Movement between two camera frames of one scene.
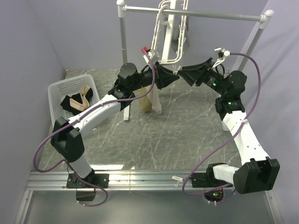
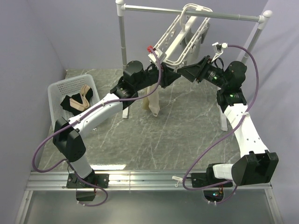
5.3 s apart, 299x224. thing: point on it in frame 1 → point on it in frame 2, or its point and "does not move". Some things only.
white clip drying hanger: x=175 y=62 → x=177 y=42
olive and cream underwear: x=151 y=100 does not move
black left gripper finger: x=166 y=76 does not move
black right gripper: x=191 y=76 does not move
